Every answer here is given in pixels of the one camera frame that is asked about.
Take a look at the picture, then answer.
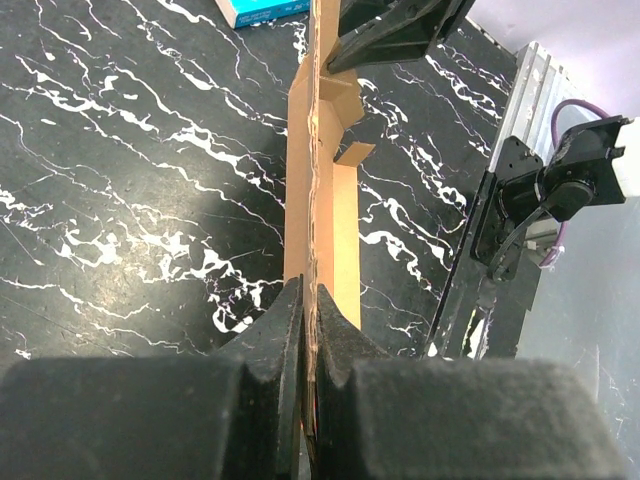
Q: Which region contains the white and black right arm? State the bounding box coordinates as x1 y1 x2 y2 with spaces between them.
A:
328 1 639 280

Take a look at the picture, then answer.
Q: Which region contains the brown cardboard paper box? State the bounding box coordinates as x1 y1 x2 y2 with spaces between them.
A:
284 1 373 437

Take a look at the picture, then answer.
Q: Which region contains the blue treehouse book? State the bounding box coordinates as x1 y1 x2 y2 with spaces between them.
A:
215 0 311 29

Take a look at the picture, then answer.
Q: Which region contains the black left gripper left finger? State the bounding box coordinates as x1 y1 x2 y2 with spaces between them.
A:
1 278 303 479

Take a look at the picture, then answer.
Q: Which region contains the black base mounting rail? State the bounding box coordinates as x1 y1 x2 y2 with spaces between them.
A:
426 136 542 360

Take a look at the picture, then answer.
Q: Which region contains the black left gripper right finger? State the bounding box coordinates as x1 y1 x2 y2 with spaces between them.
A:
314 288 627 479

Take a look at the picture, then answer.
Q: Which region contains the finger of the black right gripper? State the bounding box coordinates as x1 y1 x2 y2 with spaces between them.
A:
327 0 475 74
338 0 415 37

